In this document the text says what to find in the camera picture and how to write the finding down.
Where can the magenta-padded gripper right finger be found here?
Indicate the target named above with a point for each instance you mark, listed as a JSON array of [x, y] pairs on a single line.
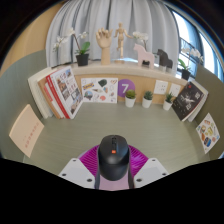
[[151, 170]]

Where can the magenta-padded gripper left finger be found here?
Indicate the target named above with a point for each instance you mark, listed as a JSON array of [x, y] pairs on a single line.
[[75, 170]]

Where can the black computer mouse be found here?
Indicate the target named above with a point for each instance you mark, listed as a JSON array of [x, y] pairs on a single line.
[[113, 160]]

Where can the purple mouse pad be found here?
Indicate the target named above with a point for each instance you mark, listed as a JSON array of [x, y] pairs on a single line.
[[113, 186]]

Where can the beige booklet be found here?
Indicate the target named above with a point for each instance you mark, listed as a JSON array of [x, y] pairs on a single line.
[[26, 130]]

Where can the small succulent in white pot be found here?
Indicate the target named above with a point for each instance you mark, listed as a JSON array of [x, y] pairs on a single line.
[[167, 105], [147, 103], [130, 101]]

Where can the white sticker card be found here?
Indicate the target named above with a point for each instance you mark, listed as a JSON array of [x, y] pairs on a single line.
[[99, 90], [207, 133]]

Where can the brown book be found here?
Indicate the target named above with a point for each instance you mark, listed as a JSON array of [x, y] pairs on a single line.
[[48, 98]]

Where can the black book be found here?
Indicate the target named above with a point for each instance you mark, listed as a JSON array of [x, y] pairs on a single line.
[[187, 100]]

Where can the round purple number sign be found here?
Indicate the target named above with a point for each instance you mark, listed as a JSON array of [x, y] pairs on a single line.
[[126, 87]]

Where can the white book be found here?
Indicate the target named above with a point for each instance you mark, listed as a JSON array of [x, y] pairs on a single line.
[[35, 86]]

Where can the grey-green desk partition panel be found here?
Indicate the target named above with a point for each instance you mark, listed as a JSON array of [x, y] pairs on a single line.
[[215, 96], [16, 83]]

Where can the white orchid in black pot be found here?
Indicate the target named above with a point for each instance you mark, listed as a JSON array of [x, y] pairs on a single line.
[[186, 74], [82, 60]]

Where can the dark horse figurine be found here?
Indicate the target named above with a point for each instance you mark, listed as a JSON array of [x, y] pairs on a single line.
[[164, 58]]

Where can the pink horse figurine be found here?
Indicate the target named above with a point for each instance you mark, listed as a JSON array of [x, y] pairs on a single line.
[[144, 55]]

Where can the dark-framed window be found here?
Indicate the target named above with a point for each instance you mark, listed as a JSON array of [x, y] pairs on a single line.
[[208, 50]]

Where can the wooden hand model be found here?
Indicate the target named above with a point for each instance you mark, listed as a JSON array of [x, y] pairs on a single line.
[[104, 40]]

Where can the wooden mannequin figure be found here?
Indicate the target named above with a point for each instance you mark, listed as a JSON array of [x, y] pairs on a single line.
[[121, 38]]

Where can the grey curtain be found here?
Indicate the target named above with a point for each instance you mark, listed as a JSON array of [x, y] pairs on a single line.
[[133, 16]]

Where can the white wall socket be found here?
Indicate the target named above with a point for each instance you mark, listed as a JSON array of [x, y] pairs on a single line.
[[161, 87], [175, 90]]

